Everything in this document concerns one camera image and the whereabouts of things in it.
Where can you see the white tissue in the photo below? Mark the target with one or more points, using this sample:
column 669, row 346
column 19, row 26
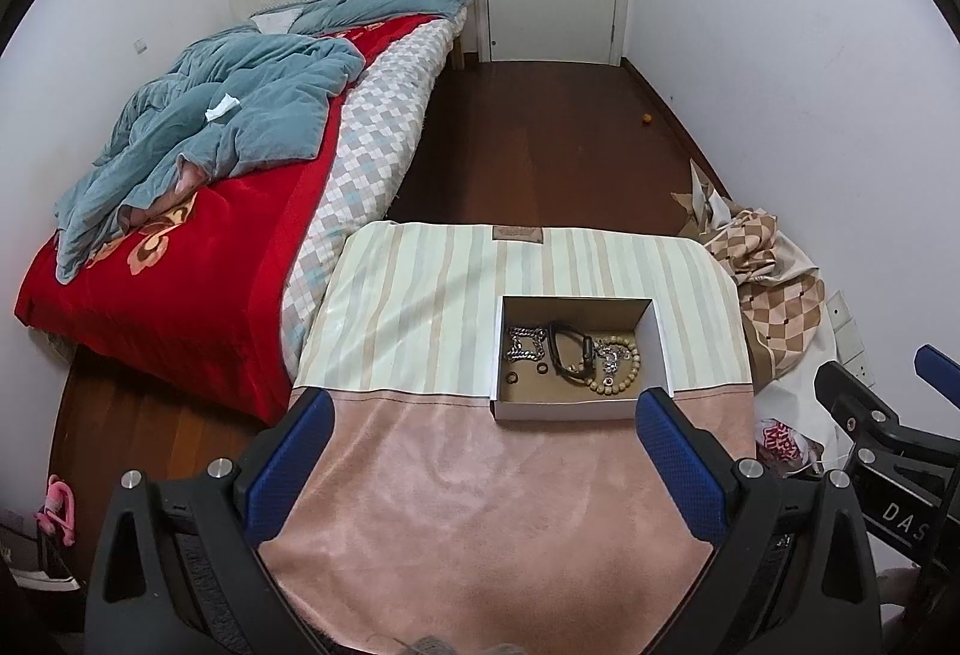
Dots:
column 221, row 106

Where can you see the teal quilt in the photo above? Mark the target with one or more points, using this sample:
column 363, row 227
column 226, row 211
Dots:
column 247, row 100

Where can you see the brown checkered cloth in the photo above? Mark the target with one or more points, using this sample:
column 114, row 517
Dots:
column 780, row 317

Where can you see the white paper bag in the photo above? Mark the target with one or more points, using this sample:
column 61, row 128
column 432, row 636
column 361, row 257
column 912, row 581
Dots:
column 806, row 392

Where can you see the black and white sneaker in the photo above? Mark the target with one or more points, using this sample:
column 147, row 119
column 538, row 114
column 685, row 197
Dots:
column 37, row 561

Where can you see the white cardboard box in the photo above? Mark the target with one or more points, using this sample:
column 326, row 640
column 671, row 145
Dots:
column 570, row 409

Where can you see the bed with red blanket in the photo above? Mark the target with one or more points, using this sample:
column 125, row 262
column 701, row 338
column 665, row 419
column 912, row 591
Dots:
column 210, row 295

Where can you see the red printed plastic bag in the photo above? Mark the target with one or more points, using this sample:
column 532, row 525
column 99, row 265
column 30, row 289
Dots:
column 780, row 445

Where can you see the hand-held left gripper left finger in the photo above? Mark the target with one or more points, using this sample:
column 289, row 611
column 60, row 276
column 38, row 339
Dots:
column 292, row 456

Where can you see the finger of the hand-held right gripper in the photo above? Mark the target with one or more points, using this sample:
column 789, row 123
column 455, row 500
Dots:
column 939, row 373
column 847, row 400

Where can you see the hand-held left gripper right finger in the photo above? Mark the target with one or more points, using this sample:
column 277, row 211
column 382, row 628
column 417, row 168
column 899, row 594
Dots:
column 675, row 460

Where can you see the black smartwatch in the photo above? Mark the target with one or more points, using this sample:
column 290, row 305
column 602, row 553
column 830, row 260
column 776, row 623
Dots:
column 559, row 355

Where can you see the pink plastic hanger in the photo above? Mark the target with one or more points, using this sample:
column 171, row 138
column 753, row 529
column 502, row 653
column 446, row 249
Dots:
column 58, row 509

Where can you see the pink striped table cloth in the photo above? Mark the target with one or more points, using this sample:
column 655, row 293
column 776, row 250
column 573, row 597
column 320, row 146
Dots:
column 450, row 512

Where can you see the checkered bed sheet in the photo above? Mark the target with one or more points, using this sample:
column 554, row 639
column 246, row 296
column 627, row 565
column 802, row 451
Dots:
column 375, row 152

